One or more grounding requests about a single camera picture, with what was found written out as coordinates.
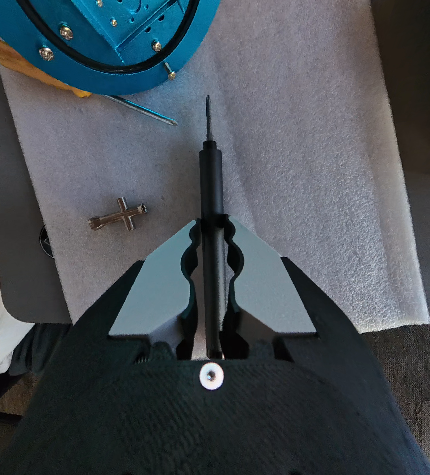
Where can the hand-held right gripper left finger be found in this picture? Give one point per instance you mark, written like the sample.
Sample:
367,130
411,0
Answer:
151,297

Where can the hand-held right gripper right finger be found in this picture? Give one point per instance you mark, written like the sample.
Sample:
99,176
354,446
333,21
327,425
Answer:
270,297

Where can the black precision screwdriver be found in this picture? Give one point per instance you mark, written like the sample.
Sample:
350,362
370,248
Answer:
211,185

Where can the blue metal wheel assembly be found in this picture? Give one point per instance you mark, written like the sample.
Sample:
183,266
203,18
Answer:
118,79

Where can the round black desk sticker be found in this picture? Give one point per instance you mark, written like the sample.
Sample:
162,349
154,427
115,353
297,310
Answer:
47,243

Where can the dark grey desk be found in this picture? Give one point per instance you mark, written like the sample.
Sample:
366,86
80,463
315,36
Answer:
21,278

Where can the silver cross wrench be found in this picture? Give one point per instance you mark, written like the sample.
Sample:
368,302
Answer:
125,215

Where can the white foam mat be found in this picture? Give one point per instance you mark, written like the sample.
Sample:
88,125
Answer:
293,185

